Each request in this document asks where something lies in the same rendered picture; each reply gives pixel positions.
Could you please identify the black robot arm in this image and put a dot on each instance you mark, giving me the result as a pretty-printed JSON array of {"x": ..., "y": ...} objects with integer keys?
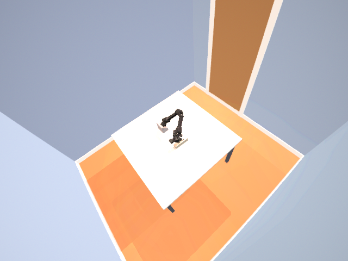
[{"x": 178, "y": 131}]

